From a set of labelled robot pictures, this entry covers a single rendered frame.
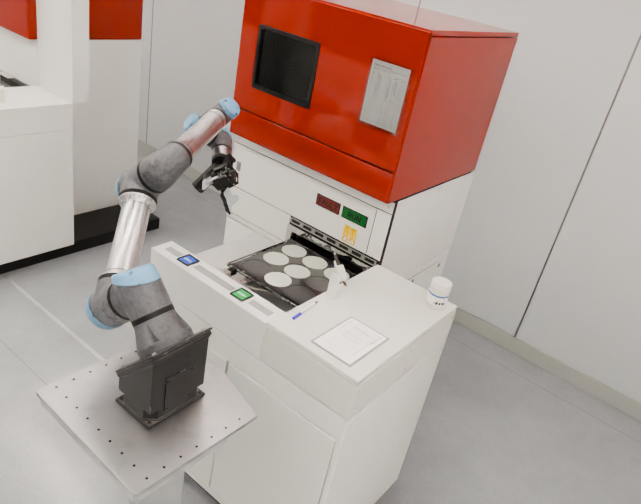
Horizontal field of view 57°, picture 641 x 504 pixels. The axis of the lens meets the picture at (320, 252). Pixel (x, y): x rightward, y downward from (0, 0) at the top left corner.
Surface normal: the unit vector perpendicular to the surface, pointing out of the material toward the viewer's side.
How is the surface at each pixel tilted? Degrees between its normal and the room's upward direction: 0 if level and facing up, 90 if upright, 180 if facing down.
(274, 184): 90
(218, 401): 0
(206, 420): 0
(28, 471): 0
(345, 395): 90
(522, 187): 90
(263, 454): 90
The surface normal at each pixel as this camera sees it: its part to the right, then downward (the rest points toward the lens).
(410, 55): -0.62, 0.27
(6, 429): 0.18, -0.87
